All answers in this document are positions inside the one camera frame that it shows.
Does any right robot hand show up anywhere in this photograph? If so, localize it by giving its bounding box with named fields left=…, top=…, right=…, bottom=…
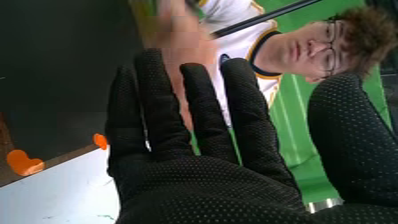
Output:
left=105, top=48, right=398, bottom=224

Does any dark mat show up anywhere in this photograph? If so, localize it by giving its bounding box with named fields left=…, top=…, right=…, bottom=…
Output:
left=0, top=0, right=152, bottom=188

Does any person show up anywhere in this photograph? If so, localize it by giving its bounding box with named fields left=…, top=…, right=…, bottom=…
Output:
left=128, top=0, right=398, bottom=132

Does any white sheet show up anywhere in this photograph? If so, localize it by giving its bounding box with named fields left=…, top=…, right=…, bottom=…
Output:
left=0, top=145, right=123, bottom=224

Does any black upright pole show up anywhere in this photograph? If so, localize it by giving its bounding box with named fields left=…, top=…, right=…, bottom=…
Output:
left=210, top=0, right=326, bottom=38

